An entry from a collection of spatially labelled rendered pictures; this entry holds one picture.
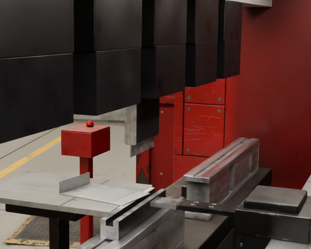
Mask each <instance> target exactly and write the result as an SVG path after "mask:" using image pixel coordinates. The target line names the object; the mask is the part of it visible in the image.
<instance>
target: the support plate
mask: <svg viewBox="0 0 311 249"><path fill-rule="evenodd" d="M72 177H74V176H68V175H59V174H50V173H42V172H33V171H28V172H26V173H23V174H20V175H18V176H15V177H13V178H10V179H8V180H5V181H2V182H0V203H2V204H9V205H17V206H24V207H31V208H41V209H48V210H56V211H63V212H70V213H78V214H85V215H92V216H99V217H105V216H106V215H108V214H109V213H111V212H112V211H114V210H116V209H117V208H118V207H120V206H118V205H112V204H108V203H102V202H97V201H92V200H87V199H81V198H75V199H74V200H71V201H69V202H67V203H65V202H66V201H68V200H70V199H72V198H74V197H71V196H65V195H60V194H59V182H60V181H63V180H66V179H69V178H72ZM105 181H107V180H103V179H95V178H90V183H94V184H101V183H103V182H105ZM102 185H106V186H111V187H117V188H123V189H128V190H134V191H140V192H144V191H145V190H147V189H148V188H150V187H152V185H148V184H139V183H130V182H121V181H112V180H109V181H107V182H106V183H104V184H102ZM75 200H77V201H75ZM63 203H65V204H64V205H62V206H60V205H61V204H63Z"/></svg>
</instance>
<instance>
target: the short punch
mask: <svg viewBox="0 0 311 249"><path fill-rule="evenodd" d="M157 135H159V98H157V99H149V98H141V103H139V104H136V105H133V106H129V107H126V108H125V136H124V142H125V144H126V145H130V158H131V157H133V156H135V155H137V154H140V153H142V152H144V151H146V150H147V149H149V148H151V147H154V137H155V136H157Z"/></svg>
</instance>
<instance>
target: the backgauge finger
mask: <svg viewBox="0 0 311 249"><path fill-rule="evenodd" d="M307 194H308V192H307V191H306V190H299V189H289V188H280V187H271V186H261V185H258V186H257V187H256V188H255V189H254V190H253V191H252V192H251V193H250V194H249V195H248V196H247V197H246V198H245V199H244V200H243V202H242V203H241V204H240V205H239V206H232V205H224V204H215V203H207V202H199V201H190V200H182V199H174V198H165V197H157V198H155V199H154V200H152V201H151V202H150V206H151V207H157V208H168V209H176V210H184V211H192V212H199V213H207V214H215V215H223V216H231V217H234V233H236V234H242V235H249V236H256V237H263V238H271V239H278V240H286V241H293V242H300V243H307V244H308V243H310V241H311V196H307Z"/></svg>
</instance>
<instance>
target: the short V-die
mask: <svg viewBox="0 0 311 249"><path fill-rule="evenodd" d="M148 193H150V194H149V195H147V196H144V197H142V198H140V199H138V200H135V201H133V202H132V203H130V204H128V205H127V206H125V207H124V208H122V209H121V208H117V209H116V210H114V211H112V212H111V213H109V214H108V215H106V216H105V217H103V218H101V219H100V238H102V239H108V240H115V241H119V240H120V239H122V238H123V237H124V236H126V235H127V234H128V233H130V232H131V231H132V230H134V229H135V228H136V227H138V226H139V225H140V224H142V223H143V222H144V221H146V220H147V219H148V218H150V217H151V216H152V215H154V214H155V213H156V212H158V211H159V210H160V209H161V208H160V207H151V206H150V202H151V201H152V200H154V199H155V198H157V197H165V198H166V189H160V190H158V191H157V192H155V188H153V189H152V190H150V191H149V192H148Z"/></svg>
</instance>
